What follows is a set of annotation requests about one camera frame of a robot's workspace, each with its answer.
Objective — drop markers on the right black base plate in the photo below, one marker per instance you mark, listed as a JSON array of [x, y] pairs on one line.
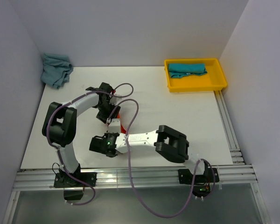
[[185, 177]]

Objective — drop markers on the aluminium right side rail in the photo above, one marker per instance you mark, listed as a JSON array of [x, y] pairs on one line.
[[234, 148]]

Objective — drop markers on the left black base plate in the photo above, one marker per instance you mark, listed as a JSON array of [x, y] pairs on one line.
[[62, 180]]

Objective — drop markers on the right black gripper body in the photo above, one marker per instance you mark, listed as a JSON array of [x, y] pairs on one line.
[[107, 134]]

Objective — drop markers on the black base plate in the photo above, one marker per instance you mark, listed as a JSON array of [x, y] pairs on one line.
[[62, 180], [185, 177]]

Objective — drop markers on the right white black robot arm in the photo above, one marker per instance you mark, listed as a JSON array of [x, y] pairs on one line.
[[167, 142]]

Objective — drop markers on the orange t shirt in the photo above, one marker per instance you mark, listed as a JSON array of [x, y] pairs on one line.
[[123, 130]]

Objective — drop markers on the teal rolled t shirt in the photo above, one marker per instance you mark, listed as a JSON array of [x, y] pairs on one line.
[[179, 70]]

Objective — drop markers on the grey-blue crumpled t shirt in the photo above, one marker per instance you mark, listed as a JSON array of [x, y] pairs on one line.
[[56, 70]]

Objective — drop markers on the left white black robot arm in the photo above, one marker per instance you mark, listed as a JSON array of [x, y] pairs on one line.
[[60, 128]]

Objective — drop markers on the yellow plastic tray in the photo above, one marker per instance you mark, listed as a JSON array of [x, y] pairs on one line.
[[213, 80]]

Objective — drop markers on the aluminium front rail frame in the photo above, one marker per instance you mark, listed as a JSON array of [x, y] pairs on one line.
[[118, 178]]

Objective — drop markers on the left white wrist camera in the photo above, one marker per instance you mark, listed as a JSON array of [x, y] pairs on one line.
[[115, 99]]

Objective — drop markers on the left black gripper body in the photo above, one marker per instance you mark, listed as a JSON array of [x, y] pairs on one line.
[[105, 110]]

